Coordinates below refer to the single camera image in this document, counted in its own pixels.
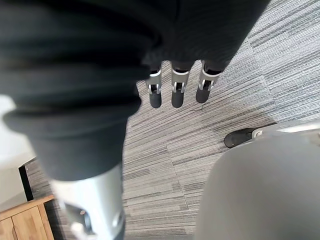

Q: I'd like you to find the white bed with black frame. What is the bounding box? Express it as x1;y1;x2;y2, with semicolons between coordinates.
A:
0;94;38;213

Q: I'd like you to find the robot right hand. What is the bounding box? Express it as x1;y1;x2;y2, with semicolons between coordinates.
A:
0;0;272;240

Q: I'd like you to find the wooden cabinet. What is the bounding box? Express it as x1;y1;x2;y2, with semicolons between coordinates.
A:
0;194;56;240

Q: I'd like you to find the dark robot foot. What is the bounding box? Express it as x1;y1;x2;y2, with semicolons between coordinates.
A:
224;127;258;148

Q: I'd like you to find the silver robot leg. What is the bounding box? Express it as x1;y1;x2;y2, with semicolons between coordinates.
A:
193;119;320;240

